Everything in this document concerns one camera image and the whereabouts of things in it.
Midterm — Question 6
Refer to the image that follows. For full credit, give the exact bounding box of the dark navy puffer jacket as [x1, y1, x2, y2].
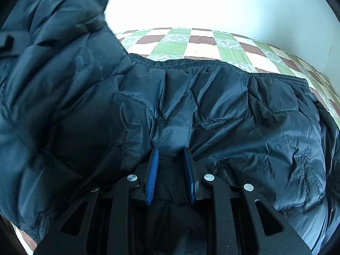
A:
[0, 0, 340, 255]

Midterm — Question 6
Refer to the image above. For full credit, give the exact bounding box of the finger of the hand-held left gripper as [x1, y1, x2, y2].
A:
[0, 33, 16, 57]

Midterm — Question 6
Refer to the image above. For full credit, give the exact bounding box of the checkered green brown bed blanket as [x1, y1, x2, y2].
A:
[11, 27, 340, 254]

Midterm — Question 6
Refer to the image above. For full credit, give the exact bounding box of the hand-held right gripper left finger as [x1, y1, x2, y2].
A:
[61, 149, 160, 255]

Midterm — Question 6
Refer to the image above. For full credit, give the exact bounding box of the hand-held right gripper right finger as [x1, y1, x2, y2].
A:
[183, 147, 284, 255]

